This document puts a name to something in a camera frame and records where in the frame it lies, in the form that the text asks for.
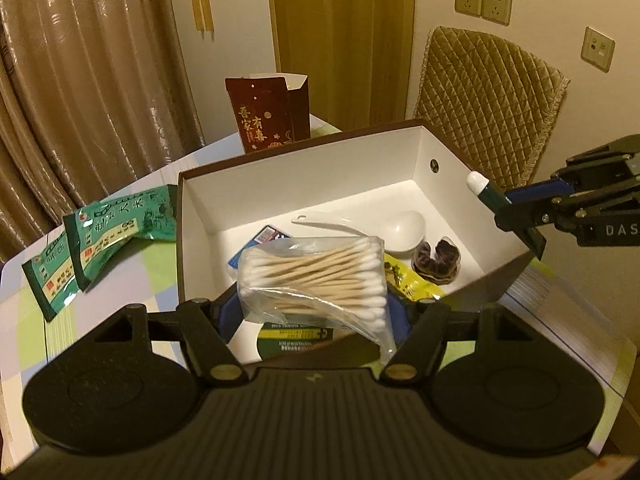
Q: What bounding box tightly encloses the blue card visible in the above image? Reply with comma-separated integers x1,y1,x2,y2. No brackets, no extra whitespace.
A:
227,225,292,271

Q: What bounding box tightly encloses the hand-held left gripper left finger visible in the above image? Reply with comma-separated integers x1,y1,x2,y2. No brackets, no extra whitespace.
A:
75,286,247,387

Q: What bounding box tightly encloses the white cardboard box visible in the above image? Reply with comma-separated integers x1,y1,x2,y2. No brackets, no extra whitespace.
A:
177,117,537,363

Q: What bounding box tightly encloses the dark tube with white cap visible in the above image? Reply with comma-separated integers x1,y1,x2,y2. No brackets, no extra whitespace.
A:
466,170,513,208

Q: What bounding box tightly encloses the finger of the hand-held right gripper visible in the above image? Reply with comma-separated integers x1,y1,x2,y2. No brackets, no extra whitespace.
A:
494,181,627,263
505,160,627,207

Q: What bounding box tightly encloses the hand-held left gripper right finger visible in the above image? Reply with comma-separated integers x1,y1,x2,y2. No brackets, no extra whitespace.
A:
380,295,551,388

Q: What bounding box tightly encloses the white plastic spoon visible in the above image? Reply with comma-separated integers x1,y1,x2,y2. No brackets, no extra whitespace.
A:
291,210,427,254

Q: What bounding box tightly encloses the dark green battery pack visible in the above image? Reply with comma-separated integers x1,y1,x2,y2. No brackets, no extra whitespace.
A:
256,321,362,361

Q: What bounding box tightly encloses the dark red gift box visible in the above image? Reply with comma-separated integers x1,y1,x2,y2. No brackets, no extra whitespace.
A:
225,72,312,155

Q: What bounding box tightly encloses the wooden door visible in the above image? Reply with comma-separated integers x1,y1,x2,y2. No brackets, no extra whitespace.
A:
265,0,418,133

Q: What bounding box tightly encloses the beige wall outlet plate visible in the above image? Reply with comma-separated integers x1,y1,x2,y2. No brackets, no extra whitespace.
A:
580,26,617,74

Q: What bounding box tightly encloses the beige curtain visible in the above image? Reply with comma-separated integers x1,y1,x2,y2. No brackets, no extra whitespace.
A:
0,0,207,261

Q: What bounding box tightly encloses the bag of cotton swabs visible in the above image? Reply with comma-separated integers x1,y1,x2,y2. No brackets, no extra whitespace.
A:
236,237,398,366

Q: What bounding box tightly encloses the yellow snack packet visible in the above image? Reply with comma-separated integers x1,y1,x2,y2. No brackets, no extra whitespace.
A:
382,252,448,304

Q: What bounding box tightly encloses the quilted chair cover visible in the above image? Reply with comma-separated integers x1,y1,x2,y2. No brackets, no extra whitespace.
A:
412,25,572,190

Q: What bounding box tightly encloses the green printed packet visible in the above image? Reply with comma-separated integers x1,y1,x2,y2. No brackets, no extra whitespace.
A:
64,185,180,292
21,232,82,323

